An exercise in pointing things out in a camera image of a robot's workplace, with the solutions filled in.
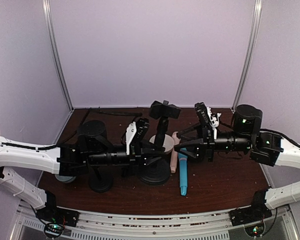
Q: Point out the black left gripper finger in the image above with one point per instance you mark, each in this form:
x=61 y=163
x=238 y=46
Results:
x=153 y=159
x=150 y=145

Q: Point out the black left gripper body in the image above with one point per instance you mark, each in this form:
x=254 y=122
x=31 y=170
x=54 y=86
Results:
x=134 y=153

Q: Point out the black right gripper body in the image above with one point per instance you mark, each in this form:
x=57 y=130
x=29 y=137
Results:
x=207 y=144

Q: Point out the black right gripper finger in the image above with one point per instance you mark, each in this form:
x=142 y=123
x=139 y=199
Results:
x=192 y=148
x=188 y=130

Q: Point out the blue microphone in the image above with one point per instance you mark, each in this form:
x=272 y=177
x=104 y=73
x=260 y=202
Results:
x=183 y=174

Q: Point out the black front microphone stand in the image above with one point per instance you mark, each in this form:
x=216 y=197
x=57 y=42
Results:
x=159 y=172

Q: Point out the black microphone stand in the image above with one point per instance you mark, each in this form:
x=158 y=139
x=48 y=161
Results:
x=99 y=181
x=159 y=172

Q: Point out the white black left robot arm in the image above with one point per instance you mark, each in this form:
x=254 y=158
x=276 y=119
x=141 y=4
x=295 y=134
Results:
x=91 y=151

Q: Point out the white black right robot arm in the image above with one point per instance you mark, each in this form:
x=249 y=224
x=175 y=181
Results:
x=264 y=146

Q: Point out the black left microphone stand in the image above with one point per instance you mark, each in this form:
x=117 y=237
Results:
x=99 y=181

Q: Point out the beige microphone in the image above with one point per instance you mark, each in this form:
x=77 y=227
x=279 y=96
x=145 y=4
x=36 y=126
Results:
x=174 y=154

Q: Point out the white ceramic bowl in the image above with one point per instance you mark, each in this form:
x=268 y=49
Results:
x=168 y=142

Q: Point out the pale green ceramic bowl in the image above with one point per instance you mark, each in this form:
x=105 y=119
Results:
x=65 y=179

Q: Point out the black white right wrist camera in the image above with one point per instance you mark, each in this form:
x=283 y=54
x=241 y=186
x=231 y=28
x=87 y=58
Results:
x=207 y=118

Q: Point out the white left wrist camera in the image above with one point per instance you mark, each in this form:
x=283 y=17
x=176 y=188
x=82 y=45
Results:
x=130 y=133

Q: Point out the right aluminium frame post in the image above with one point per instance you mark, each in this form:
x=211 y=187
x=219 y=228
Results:
x=253 y=35

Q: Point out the aluminium frame post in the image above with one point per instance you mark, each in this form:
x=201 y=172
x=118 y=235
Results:
x=253 y=35
x=55 y=53

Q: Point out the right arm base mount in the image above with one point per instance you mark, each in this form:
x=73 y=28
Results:
x=252 y=218

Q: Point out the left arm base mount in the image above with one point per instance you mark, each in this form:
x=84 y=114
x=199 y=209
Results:
x=55 y=219

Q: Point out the metal front rail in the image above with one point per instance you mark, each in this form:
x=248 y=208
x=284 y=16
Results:
x=215 y=225

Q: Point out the left aluminium frame post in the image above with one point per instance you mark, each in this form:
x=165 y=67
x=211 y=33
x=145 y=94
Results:
x=55 y=53

